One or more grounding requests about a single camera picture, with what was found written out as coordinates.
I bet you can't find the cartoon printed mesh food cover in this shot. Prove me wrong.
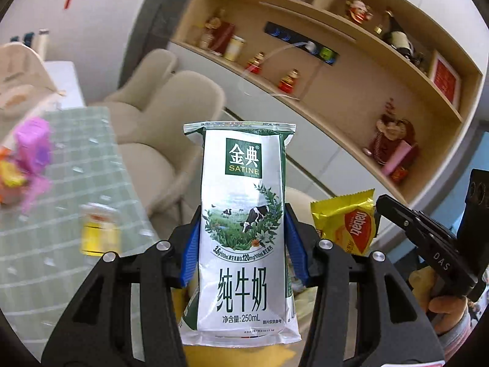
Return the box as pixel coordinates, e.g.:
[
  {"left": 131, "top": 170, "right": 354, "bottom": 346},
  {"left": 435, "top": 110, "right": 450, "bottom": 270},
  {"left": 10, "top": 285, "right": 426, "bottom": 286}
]
[{"left": 0, "top": 42, "right": 66, "bottom": 112}]

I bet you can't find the white yellow toy bin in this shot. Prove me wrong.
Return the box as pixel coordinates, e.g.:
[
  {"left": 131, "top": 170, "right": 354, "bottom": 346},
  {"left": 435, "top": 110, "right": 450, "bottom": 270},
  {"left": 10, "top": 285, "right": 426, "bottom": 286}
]
[{"left": 80, "top": 202, "right": 121, "bottom": 257}]

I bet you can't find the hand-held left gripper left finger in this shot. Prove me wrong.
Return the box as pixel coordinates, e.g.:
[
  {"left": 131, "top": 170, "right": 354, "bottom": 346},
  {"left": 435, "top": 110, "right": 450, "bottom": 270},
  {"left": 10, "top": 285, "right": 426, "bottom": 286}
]
[{"left": 41, "top": 204, "right": 204, "bottom": 367}]

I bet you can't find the small red doll figurine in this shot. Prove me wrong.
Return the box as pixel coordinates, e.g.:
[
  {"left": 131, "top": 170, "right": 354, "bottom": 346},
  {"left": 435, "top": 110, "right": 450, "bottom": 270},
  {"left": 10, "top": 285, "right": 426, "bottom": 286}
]
[
  {"left": 278, "top": 69, "right": 301, "bottom": 93},
  {"left": 246, "top": 51, "right": 265, "bottom": 76}
]

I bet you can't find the dark wine bottle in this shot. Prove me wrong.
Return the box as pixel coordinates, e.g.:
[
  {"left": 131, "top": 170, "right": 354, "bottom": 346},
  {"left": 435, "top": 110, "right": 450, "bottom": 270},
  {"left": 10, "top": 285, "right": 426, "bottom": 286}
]
[{"left": 382, "top": 9, "right": 415, "bottom": 56}]

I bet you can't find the pink bear-shaped blister pack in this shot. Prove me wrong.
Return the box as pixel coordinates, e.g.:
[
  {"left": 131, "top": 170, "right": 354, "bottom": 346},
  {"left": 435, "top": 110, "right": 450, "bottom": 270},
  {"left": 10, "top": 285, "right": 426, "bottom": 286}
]
[{"left": 21, "top": 176, "right": 53, "bottom": 215}]

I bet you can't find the person's right hand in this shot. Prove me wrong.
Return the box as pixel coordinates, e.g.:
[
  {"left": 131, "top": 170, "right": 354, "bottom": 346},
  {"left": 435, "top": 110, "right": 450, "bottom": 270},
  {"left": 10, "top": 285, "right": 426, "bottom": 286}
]
[{"left": 428, "top": 294, "right": 472, "bottom": 328}]

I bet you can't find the wooden wall shelf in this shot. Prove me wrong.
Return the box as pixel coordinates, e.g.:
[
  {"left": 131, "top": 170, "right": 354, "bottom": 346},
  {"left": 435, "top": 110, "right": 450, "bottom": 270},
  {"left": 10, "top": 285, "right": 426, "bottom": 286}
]
[{"left": 170, "top": 0, "right": 484, "bottom": 200}]

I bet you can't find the red framed picture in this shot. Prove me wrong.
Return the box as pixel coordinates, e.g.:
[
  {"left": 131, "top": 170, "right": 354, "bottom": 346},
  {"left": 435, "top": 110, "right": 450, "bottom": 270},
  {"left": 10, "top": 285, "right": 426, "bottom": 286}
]
[{"left": 428, "top": 50, "right": 461, "bottom": 106}]

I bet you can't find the black wall power strip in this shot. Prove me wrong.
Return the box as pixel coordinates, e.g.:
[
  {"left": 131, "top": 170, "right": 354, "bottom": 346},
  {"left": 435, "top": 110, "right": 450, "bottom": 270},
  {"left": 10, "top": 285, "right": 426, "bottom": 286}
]
[{"left": 265, "top": 21, "right": 337, "bottom": 64}]

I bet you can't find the white green milk pouch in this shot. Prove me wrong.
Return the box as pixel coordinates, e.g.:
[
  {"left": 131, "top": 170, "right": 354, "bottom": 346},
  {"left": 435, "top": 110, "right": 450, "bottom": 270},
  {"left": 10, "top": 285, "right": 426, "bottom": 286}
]
[{"left": 182, "top": 120, "right": 302, "bottom": 347}]

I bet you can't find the yellow wafer packet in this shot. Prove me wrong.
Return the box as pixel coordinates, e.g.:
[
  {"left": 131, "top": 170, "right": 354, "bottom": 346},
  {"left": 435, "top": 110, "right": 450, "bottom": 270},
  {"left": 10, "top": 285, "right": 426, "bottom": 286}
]
[{"left": 310, "top": 188, "right": 377, "bottom": 257}]

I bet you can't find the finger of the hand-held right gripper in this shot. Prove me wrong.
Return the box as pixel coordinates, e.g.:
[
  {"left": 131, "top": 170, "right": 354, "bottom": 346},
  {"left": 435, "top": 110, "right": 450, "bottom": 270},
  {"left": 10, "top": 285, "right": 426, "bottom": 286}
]
[{"left": 373, "top": 194, "right": 425, "bottom": 238}]

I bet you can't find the large seated red doll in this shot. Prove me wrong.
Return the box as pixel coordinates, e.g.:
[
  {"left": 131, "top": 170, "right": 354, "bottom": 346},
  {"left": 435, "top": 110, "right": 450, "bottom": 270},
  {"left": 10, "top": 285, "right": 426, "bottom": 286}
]
[{"left": 369, "top": 99, "right": 419, "bottom": 183}]

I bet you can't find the flower doll with red box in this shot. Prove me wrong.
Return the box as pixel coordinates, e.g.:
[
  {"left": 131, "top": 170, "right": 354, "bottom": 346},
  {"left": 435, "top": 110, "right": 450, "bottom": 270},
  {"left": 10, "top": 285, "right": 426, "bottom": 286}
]
[{"left": 200, "top": 9, "right": 236, "bottom": 50}]

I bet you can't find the purple plastic box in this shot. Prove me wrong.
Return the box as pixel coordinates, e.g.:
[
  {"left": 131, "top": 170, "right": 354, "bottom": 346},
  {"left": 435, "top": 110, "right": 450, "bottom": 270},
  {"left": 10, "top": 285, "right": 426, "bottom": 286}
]
[{"left": 15, "top": 118, "right": 53, "bottom": 177}]

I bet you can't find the cream lidded cup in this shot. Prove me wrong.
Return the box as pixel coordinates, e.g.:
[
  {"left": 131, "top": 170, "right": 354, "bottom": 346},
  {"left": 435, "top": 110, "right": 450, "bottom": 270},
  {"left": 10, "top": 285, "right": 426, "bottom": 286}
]
[{"left": 225, "top": 35, "right": 245, "bottom": 61}]

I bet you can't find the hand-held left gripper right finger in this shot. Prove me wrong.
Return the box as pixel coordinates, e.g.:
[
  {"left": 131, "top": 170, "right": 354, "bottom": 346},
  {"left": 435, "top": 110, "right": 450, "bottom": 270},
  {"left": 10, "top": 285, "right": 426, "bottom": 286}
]
[{"left": 285, "top": 202, "right": 447, "bottom": 367}]

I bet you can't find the white thermos bottle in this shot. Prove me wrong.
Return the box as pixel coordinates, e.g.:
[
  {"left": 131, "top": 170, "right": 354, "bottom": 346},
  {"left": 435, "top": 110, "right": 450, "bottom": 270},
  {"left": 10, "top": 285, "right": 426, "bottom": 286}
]
[{"left": 38, "top": 28, "right": 50, "bottom": 60}]

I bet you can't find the white charging cable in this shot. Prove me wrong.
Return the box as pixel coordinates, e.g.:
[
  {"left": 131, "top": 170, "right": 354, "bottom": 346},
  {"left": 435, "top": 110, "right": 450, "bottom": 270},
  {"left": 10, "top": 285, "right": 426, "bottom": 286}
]
[{"left": 239, "top": 42, "right": 307, "bottom": 101}]

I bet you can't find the green checked tablecloth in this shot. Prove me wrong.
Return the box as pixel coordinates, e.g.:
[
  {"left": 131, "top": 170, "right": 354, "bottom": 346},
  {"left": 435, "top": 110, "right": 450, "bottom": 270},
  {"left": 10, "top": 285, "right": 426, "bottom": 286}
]
[{"left": 0, "top": 105, "right": 158, "bottom": 314}]

